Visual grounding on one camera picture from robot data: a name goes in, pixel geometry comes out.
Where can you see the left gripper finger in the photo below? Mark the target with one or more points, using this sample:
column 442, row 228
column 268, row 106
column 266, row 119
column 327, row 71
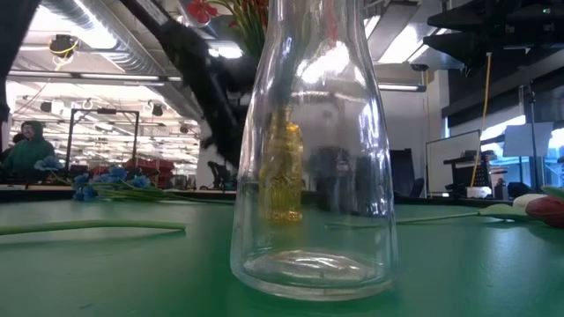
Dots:
column 222, row 141

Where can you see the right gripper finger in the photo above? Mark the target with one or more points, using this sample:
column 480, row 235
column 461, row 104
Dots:
column 471, row 19
column 471, row 48

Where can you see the red artificial flower bunch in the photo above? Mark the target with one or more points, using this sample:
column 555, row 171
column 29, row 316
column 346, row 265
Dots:
column 200, row 9

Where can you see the blue artificial flower bunch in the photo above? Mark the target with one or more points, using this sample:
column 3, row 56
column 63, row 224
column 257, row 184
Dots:
column 114, row 178

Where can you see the white artificial tulip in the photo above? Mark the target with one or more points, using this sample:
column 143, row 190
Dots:
column 529, row 200
column 88, row 226

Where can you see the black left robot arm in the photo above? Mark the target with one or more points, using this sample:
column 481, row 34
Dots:
column 176, row 35

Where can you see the yellow glass vase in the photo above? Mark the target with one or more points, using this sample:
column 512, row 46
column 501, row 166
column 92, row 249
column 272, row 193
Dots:
column 282, row 176

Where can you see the clear glass vase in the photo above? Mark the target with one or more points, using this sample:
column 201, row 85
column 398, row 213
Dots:
column 317, row 273

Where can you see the red crates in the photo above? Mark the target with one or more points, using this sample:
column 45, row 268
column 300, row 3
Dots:
column 150, row 166

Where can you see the whiteboard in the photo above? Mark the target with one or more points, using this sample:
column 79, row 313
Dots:
column 449, row 163

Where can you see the black office chair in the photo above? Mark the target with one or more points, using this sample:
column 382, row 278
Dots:
column 403, row 171

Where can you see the green table mat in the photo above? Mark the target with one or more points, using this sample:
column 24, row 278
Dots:
column 88, row 273

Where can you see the person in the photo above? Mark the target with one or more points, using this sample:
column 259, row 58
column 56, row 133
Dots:
column 28, row 154

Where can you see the silver ventilation duct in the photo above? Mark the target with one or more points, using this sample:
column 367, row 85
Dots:
column 128, row 48

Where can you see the black rack frame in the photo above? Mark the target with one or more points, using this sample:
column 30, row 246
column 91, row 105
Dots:
column 103, row 111

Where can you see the black ceiling camera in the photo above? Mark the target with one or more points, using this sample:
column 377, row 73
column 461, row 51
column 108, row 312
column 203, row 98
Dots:
column 61, row 44

